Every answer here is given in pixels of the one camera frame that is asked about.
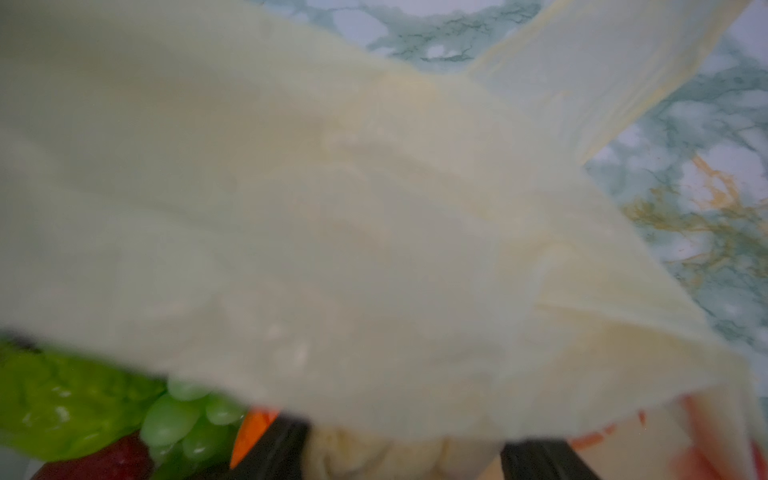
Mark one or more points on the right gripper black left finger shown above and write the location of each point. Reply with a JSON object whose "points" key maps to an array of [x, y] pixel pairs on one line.
{"points": [[276, 455]]}

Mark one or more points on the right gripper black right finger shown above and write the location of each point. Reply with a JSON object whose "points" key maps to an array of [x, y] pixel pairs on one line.
{"points": [[543, 460]]}

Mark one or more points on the fake orange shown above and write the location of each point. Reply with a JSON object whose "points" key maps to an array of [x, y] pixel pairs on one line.
{"points": [[254, 425]]}

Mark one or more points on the fake green grapes bunch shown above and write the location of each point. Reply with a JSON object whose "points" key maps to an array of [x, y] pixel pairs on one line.
{"points": [[190, 432]]}

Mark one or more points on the translucent yellowish plastic bag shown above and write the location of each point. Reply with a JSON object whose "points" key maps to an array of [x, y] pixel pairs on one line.
{"points": [[209, 190]]}

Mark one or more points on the fake red strawberry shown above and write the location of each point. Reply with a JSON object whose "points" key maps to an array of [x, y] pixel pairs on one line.
{"points": [[125, 459]]}

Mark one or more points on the fake green custard apple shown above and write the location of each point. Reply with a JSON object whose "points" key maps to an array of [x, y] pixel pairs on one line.
{"points": [[56, 407]]}

